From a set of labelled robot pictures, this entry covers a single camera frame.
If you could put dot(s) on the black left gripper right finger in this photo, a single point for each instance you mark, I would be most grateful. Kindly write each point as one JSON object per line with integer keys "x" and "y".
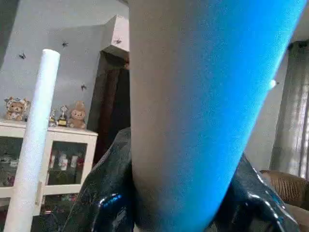
{"x": 256, "y": 203}

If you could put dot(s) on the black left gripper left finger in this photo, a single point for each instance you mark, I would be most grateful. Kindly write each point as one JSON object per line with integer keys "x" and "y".
{"x": 104, "y": 193}

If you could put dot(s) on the white plastic table leg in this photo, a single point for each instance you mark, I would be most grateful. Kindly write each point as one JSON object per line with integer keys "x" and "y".
{"x": 203, "y": 111}
{"x": 34, "y": 135}

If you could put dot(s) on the brown armchair back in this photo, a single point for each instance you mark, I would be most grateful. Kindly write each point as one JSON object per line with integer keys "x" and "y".
{"x": 287, "y": 186}

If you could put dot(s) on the white glass door cabinet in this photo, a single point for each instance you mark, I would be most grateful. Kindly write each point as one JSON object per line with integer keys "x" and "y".
{"x": 67, "y": 159}

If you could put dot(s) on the beige plush bunny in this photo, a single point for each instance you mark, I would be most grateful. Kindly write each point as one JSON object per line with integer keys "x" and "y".
{"x": 77, "y": 116}

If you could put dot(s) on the small gold trophy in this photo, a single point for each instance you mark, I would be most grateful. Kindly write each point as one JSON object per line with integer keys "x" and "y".
{"x": 52, "y": 118}
{"x": 63, "y": 117}

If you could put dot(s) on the dark wooden display cabinet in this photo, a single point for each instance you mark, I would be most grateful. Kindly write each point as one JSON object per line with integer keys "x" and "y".
{"x": 113, "y": 106}

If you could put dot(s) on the grey pleated curtain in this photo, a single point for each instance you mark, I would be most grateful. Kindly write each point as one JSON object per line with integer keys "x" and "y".
{"x": 292, "y": 111}

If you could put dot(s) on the beige plush bear blue hat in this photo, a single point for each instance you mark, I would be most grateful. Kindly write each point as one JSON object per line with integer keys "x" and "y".
{"x": 17, "y": 108}

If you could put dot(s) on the white wall cupboard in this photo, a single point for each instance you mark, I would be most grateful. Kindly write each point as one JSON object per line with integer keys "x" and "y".
{"x": 118, "y": 36}

